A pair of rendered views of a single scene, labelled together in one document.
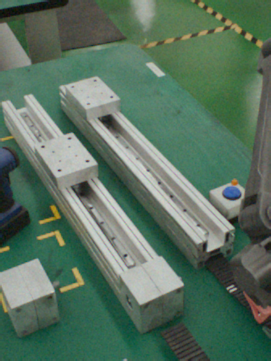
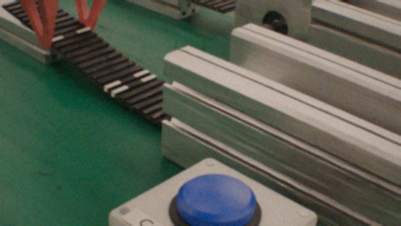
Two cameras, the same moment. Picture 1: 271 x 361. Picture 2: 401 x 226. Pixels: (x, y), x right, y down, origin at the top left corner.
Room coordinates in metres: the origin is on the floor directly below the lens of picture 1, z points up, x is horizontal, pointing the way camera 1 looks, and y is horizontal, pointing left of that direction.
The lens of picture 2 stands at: (1.24, -0.34, 1.04)
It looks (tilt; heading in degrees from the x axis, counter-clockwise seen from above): 29 degrees down; 158
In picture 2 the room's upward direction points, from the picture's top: 3 degrees clockwise
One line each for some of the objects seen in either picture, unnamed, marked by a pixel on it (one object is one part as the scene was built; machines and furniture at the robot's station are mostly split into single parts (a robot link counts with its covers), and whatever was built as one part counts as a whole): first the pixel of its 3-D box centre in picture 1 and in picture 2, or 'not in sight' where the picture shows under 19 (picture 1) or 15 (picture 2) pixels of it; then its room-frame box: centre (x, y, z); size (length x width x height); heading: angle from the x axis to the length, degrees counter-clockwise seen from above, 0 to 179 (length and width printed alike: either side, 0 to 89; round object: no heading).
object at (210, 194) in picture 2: (231, 192); (215, 207); (1.02, -0.24, 0.84); 0.04 x 0.04 x 0.02
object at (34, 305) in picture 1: (34, 295); not in sight; (0.74, 0.22, 0.83); 0.11 x 0.10 x 0.10; 116
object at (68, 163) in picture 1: (66, 164); not in sight; (1.12, 0.18, 0.87); 0.16 x 0.11 x 0.07; 27
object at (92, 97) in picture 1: (93, 101); not in sight; (1.43, 0.12, 0.87); 0.16 x 0.11 x 0.07; 27
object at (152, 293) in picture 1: (156, 292); (291, 16); (0.73, -0.04, 0.83); 0.12 x 0.09 x 0.10; 117
